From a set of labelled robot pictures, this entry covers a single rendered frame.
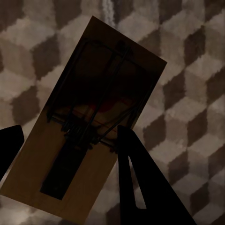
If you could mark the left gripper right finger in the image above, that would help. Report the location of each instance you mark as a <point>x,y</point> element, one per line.
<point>163,205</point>

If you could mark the mousetrap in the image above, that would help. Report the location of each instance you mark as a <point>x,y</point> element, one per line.
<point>73,146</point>

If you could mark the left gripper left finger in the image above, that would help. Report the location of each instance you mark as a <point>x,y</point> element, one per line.
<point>11,140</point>

